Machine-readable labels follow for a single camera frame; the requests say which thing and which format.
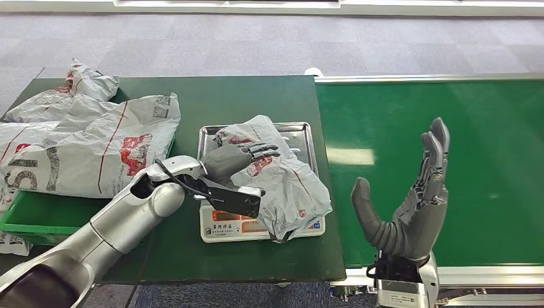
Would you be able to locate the grey package with red print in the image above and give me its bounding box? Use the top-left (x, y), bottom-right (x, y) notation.
top-left (214, 114), bottom-right (333, 244)

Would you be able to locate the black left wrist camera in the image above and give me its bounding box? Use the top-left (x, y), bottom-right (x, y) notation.
top-left (193, 176), bottom-right (264, 219)

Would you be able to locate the small grey package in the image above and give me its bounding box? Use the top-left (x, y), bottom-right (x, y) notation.
top-left (0, 230), bottom-right (33, 257)

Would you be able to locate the black cable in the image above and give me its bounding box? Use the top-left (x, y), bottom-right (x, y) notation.
top-left (153, 158), bottom-right (230, 201)

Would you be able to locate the green belt conveyor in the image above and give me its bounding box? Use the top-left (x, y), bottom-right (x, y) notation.
top-left (303, 67), bottom-right (544, 308)

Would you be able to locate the white weighing scale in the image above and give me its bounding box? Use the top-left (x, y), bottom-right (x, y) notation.
top-left (198, 193), bottom-right (327, 244)

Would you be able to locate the grey package, black lettering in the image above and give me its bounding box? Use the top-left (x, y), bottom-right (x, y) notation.
top-left (0, 121), bottom-right (65, 212)

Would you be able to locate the steel scale tray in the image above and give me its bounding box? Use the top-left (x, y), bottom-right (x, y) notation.
top-left (197, 122), bottom-right (319, 201)

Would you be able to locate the large grey package, red logo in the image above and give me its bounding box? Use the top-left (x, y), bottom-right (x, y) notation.
top-left (42, 92), bottom-right (182, 200)

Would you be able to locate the green plastic basket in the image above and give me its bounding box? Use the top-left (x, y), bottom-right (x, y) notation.
top-left (0, 135), bottom-right (176, 248)

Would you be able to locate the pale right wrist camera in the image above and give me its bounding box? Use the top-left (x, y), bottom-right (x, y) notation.
top-left (376, 278), bottom-right (426, 308)

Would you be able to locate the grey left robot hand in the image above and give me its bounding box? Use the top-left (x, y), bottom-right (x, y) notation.
top-left (201, 132), bottom-right (282, 184)

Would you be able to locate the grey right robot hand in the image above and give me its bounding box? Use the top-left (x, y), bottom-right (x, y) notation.
top-left (350, 117), bottom-right (452, 262)

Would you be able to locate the crumpled grey package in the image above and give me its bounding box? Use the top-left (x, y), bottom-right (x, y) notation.
top-left (4, 58), bottom-right (121, 124)

